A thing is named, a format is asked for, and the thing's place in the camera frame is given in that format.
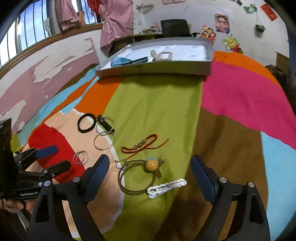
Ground cartoon family poster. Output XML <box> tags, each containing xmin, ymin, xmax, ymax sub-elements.
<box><xmin>200</xmin><ymin>25</ymin><xmax>216</xmax><ymax>46</ymax></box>

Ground dark wooden desk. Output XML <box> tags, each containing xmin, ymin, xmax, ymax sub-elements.
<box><xmin>108</xmin><ymin>32</ymin><xmax>163</xmax><ymax>56</ymax></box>

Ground colourful striped bed blanket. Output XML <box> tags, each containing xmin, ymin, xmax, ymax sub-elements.
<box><xmin>18</xmin><ymin>52</ymin><xmax>295</xmax><ymax>240</ymax></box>

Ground black hair tie ring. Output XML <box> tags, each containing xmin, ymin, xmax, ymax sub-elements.
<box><xmin>77</xmin><ymin>113</ymin><xmax>97</xmax><ymax>134</ymax></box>

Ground red square paper decoration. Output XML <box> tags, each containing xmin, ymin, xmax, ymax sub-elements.
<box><xmin>260</xmin><ymin>4</ymin><xmax>278</xmax><ymax>21</ymax></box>

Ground barred window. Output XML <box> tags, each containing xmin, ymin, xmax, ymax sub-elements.
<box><xmin>1</xmin><ymin>0</ymin><xmax>102</xmax><ymax>66</ymax></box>

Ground pink curtain right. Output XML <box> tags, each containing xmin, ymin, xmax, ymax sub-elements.
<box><xmin>99</xmin><ymin>0</ymin><xmax>134</xmax><ymax>51</ymax></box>

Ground small green hanging bag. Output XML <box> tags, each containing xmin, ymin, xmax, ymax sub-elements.
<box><xmin>255</xmin><ymin>24</ymin><xmax>265</xmax><ymax>33</ymax></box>

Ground large silver bangle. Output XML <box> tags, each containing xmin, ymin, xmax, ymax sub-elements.
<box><xmin>93</xmin><ymin>131</ymin><xmax>115</xmax><ymax>151</ymax></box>

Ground grey cardboard tray box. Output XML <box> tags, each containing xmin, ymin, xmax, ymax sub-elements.
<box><xmin>95</xmin><ymin>37</ymin><xmax>214</xmax><ymax>78</ymax></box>

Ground black office chair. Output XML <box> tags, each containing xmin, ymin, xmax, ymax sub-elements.
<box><xmin>161</xmin><ymin>19</ymin><xmax>200</xmax><ymax>38</ymax></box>

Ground brown suitcase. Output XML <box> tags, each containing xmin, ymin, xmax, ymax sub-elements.
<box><xmin>266</xmin><ymin>52</ymin><xmax>290</xmax><ymax>87</ymax></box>

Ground red beaded cord bracelet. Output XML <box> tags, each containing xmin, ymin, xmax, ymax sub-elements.
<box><xmin>114</xmin><ymin>133</ymin><xmax>170</xmax><ymax>162</ymax></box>

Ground small silver rings pair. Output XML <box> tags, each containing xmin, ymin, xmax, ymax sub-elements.
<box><xmin>72</xmin><ymin>150</ymin><xmax>89</xmax><ymax>166</ymax></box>

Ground olive cord amber bead necklace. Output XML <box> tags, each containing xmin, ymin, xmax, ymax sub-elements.
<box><xmin>115</xmin><ymin>156</ymin><xmax>165</xmax><ymax>196</ymax></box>

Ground winnie pooh poster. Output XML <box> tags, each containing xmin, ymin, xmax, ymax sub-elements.
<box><xmin>222</xmin><ymin>34</ymin><xmax>243</xmax><ymax>54</ymax></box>

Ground person's left hand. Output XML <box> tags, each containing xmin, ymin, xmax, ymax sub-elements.
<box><xmin>1</xmin><ymin>199</ymin><xmax>37</xmax><ymax>214</ymax></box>

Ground pink curtain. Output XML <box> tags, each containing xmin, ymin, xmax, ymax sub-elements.
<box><xmin>55</xmin><ymin>0</ymin><xmax>81</xmax><ymax>31</ymax></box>
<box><xmin>99</xmin><ymin>0</ymin><xmax>134</xmax><ymax>51</ymax></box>

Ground pink curtain left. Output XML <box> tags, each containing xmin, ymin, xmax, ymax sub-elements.
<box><xmin>55</xmin><ymin>0</ymin><xmax>81</xmax><ymax>31</ymax></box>

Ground blue fabric wardrobe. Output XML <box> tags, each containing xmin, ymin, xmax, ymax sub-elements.
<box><xmin>285</xmin><ymin>27</ymin><xmax>296</xmax><ymax>112</ymax></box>

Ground anime boy poster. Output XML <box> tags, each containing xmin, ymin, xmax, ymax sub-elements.
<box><xmin>214</xmin><ymin>14</ymin><xmax>230</xmax><ymax>34</ymax></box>

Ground green photo cards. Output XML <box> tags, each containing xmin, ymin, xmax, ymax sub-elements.
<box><xmin>243</xmin><ymin>4</ymin><xmax>257</xmax><ymax>14</ymax></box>

